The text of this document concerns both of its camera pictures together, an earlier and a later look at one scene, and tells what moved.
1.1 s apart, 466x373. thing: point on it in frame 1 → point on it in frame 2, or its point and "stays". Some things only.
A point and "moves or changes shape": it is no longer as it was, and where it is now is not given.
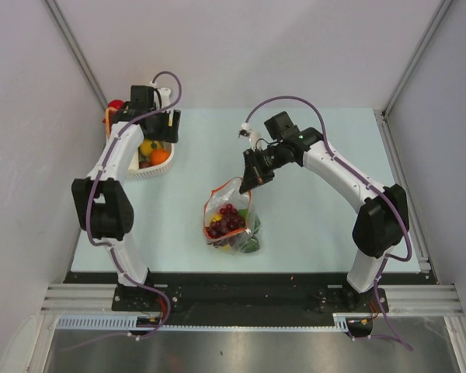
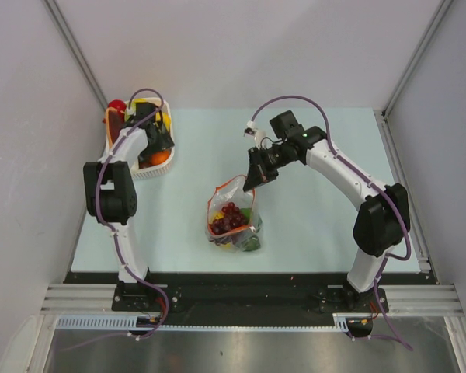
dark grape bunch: x=231 y=221 moves or changes shape
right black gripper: x=252 y=179 stays
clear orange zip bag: x=230 y=224 stays
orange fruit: x=158 y=155 stays
